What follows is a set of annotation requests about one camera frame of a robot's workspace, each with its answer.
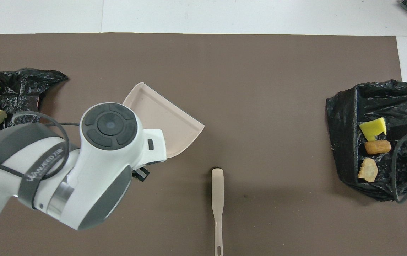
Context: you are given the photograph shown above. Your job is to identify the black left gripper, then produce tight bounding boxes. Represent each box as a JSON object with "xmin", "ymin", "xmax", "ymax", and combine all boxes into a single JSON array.
[{"xmin": 132, "ymin": 167, "xmax": 150, "ymax": 182}]

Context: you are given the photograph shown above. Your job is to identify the notched yellow sponge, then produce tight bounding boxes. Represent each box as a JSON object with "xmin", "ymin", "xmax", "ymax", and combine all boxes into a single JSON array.
[{"xmin": 359, "ymin": 117, "xmax": 387, "ymax": 142}]

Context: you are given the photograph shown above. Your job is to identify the brown bread roll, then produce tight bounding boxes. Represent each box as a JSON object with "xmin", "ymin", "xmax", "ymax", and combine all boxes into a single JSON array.
[{"xmin": 364, "ymin": 140, "xmax": 391, "ymax": 155}]

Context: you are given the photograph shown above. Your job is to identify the ridged tan bread slice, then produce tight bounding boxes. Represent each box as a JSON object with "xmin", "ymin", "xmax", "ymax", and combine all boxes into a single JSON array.
[{"xmin": 358, "ymin": 158, "xmax": 379, "ymax": 183}]

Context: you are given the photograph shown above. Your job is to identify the beige plastic dustpan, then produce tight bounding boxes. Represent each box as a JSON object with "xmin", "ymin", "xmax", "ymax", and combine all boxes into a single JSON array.
[{"xmin": 122, "ymin": 82, "xmax": 205, "ymax": 159}]

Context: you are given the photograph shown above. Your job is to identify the beige hand brush black bristles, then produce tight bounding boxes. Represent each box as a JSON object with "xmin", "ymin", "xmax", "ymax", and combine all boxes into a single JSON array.
[{"xmin": 211, "ymin": 167, "xmax": 224, "ymax": 256}]

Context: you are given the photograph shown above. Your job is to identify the black trash bag bin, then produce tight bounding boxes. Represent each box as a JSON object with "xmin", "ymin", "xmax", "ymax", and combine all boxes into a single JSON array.
[
  {"xmin": 326, "ymin": 79, "xmax": 407, "ymax": 202},
  {"xmin": 0, "ymin": 68, "xmax": 69, "ymax": 160}
]

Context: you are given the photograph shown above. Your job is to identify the brown table mat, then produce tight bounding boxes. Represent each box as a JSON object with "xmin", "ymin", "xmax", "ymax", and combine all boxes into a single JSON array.
[{"xmin": 0, "ymin": 33, "xmax": 407, "ymax": 256}]

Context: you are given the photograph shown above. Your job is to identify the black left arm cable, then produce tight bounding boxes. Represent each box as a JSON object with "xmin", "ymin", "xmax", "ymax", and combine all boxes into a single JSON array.
[{"xmin": 0, "ymin": 111, "xmax": 80, "ymax": 180}]

